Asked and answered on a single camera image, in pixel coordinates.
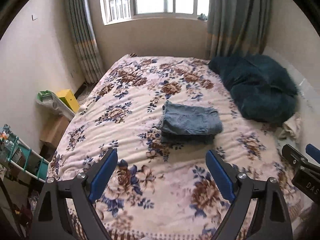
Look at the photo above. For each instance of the teal and white rack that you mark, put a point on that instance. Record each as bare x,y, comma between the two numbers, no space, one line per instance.
16,155

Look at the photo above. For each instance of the left grey-green curtain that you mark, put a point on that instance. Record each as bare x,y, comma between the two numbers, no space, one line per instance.
80,23

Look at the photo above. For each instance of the cardboard box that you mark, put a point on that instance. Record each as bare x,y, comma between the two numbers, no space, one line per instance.
53,131

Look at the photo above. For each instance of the yellow box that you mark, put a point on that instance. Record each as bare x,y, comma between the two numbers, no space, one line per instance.
68,98

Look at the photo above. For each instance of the white shelf board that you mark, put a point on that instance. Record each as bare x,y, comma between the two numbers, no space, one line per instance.
57,107

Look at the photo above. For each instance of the cream cloth at bedside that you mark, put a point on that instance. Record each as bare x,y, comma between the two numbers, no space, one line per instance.
291,128

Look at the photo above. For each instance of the blue denim pants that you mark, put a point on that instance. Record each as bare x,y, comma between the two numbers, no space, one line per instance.
188,124

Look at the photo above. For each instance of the right grey-green curtain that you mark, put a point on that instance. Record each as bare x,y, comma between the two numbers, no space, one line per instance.
237,27

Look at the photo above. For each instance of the green box on shelf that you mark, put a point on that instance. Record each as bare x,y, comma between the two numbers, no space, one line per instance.
44,95

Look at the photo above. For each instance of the grey-green curtain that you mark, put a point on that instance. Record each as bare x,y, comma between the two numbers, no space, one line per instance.
237,27
80,23

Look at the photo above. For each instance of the dark teal fluffy blanket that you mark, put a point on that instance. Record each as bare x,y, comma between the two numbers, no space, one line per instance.
260,87

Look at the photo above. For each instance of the small green item on sill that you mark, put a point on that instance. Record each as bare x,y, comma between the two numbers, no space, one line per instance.
202,17

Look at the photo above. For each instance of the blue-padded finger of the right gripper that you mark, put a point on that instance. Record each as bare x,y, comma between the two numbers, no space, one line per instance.
313,152

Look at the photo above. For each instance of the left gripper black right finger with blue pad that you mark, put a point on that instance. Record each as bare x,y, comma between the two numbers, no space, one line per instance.
270,219

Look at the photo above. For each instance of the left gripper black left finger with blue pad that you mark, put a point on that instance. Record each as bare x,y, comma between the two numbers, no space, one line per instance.
52,219

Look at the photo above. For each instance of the floral fleece bed blanket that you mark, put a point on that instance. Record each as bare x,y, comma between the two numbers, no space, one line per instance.
165,191

